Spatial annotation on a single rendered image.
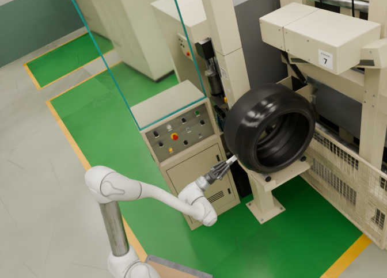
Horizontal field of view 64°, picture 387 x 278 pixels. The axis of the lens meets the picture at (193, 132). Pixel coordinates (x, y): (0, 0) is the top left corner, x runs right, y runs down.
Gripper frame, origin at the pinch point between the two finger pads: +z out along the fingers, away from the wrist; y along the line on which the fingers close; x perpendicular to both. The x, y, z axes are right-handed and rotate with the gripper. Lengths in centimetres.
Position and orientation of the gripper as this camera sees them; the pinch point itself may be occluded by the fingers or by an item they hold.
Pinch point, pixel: (231, 160)
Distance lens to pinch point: 196.5
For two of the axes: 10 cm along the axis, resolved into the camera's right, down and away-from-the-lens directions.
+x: 4.9, 6.0, 6.3
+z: 7.8, -6.3, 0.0
